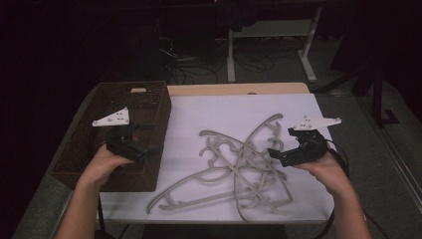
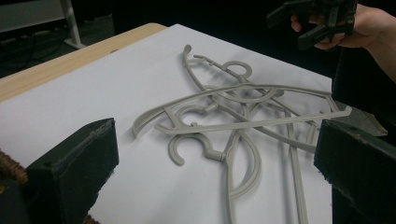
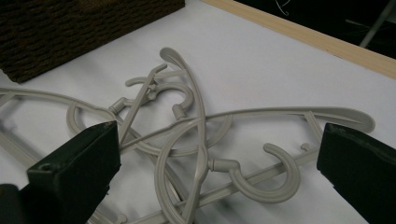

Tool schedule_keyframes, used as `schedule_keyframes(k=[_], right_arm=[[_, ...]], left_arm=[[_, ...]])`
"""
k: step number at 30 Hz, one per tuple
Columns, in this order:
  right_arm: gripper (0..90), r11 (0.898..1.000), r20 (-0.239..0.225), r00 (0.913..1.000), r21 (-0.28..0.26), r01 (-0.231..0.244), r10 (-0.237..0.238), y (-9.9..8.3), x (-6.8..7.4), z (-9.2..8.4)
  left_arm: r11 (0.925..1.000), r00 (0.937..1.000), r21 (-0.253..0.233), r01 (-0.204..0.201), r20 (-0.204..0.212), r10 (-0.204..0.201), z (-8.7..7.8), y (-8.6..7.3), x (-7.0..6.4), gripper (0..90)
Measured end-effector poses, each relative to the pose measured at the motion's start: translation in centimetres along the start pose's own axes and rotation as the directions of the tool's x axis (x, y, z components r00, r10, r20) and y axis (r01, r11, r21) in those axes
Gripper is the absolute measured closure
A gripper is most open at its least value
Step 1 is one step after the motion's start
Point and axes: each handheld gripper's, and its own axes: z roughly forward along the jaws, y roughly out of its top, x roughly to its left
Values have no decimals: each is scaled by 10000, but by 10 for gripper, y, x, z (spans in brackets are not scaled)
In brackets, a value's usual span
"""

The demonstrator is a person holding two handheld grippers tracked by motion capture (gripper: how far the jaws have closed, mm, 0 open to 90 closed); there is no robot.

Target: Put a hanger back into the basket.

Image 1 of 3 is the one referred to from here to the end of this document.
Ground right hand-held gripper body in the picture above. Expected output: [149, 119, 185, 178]
[280, 115, 342, 167]

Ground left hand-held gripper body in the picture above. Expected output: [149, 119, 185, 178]
[92, 107, 149, 163]

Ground brown woven basket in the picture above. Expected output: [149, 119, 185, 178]
[50, 80, 172, 193]

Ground grey cable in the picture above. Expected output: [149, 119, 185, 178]
[232, 113, 287, 223]

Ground grey plastic clothes hanger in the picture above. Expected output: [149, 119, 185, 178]
[198, 128, 290, 215]
[238, 138, 295, 214]

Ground white cables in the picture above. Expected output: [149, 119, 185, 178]
[146, 165, 267, 215]

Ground person's right hand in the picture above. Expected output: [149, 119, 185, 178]
[292, 154, 354, 198]

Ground person's left hand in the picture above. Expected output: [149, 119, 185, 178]
[78, 144, 134, 193]

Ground white table mat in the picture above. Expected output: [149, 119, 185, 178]
[99, 93, 335, 223]

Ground dark metal stand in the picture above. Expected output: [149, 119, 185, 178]
[315, 64, 401, 127]

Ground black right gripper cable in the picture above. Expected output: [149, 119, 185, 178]
[313, 138, 351, 239]

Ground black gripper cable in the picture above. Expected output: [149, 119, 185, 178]
[97, 195, 107, 235]
[313, 138, 351, 239]

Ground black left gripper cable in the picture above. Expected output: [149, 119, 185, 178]
[97, 195, 107, 235]

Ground black floor cables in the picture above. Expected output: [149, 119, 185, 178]
[158, 34, 277, 85]

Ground white metal desk frame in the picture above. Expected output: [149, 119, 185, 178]
[227, 6, 323, 84]

